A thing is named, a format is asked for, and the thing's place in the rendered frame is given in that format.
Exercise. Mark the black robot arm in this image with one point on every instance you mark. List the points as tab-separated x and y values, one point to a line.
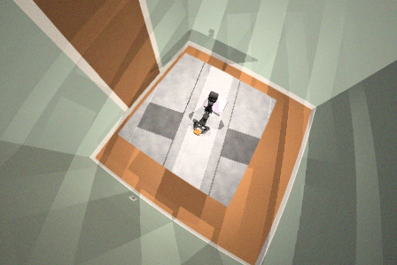
212	98

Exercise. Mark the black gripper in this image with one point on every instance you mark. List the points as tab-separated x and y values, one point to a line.
196	122

